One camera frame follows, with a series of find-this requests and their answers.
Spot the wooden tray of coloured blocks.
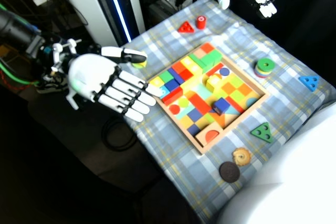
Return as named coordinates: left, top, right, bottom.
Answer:
left=147, top=41, right=270, bottom=155

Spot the dark grey box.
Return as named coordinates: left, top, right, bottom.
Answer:
left=148, top=0, right=182, bottom=25

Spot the red triangle with holes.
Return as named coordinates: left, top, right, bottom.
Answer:
left=177, top=20, right=195, bottom=34

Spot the red wooden cylinder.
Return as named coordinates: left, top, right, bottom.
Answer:
left=196, top=15, right=207, bottom=30

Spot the yellow cube number five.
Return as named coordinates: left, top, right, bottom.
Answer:
left=206, top=73, right=224, bottom=92

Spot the blue plaid cloth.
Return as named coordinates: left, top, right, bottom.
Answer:
left=121, top=0, right=335, bottom=223

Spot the dark chocolate round cookie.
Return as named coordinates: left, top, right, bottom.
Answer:
left=219, top=161, right=241, bottom=183

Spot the beige flower-shaped cookie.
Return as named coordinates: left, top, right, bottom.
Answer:
left=232, top=147, right=251, bottom=167

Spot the green triangle with holes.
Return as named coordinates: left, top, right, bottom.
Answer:
left=250, top=122, right=274, bottom=143

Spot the blue triangle with holes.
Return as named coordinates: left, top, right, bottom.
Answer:
left=299, top=74, right=321, bottom=92

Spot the white robot torso cover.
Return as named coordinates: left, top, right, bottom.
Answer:
left=215, top=98, right=336, bottom=224

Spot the black coiled cable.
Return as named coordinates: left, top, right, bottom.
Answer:
left=101, top=118, right=137, bottom=151

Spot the yellow wooden ring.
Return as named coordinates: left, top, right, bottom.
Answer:
left=254, top=67, right=275, bottom=76

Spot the blue wooden ring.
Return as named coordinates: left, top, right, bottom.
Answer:
left=254, top=69, right=275, bottom=77

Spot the green wooden ring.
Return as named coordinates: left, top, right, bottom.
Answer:
left=256, top=58, right=276, bottom=74

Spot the red wooden ring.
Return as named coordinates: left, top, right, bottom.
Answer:
left=254, top=71, right=274, bottom=79

